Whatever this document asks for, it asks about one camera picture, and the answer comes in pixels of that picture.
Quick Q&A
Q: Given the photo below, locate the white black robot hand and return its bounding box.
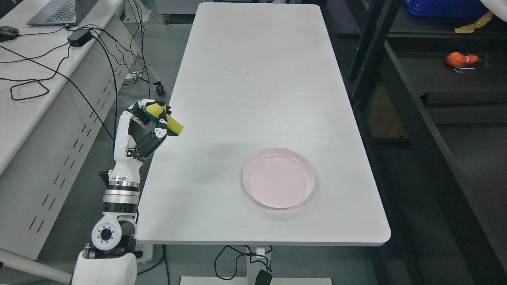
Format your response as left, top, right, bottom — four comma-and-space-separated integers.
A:
109, 99, 167, 186

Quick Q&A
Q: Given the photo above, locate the green yellow sponge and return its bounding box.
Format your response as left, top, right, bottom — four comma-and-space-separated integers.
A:
143, 101, 184, 137

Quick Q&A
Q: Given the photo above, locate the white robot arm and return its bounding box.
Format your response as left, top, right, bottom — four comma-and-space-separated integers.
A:
71, 170, 141, 285

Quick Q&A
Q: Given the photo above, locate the dark metal shelf rack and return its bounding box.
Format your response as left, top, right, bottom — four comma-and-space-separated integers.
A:
323, 0, 506, 285

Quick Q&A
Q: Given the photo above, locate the white side desk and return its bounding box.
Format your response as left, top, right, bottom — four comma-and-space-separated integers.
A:
0, 0, 139, 260

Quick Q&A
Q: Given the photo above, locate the black power adapter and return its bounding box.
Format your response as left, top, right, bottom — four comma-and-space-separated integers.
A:
67, 27, 94, 48

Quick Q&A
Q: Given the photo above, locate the white work table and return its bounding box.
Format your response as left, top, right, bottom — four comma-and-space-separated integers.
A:
137, 2, 391, 248

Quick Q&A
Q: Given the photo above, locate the grey laptop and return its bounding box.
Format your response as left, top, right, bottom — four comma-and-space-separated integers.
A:
27, 0, 98, 27

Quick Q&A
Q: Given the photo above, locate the pink round plate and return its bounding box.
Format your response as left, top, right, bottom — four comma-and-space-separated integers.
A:
242, 148, 315, 209

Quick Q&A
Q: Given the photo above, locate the black computer mouse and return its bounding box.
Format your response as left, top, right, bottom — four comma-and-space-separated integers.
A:
0, 26, 20, 43

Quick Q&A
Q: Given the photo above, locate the orange toy object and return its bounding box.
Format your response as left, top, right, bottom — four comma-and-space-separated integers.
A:
446, 52, 479, 67

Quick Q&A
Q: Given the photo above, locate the blue plastic bin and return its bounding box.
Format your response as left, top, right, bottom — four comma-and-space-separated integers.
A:
403, 0, 489, 18

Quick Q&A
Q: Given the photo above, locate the black cable on desk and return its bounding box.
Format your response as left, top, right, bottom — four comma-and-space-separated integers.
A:
0, 44, 72, 101

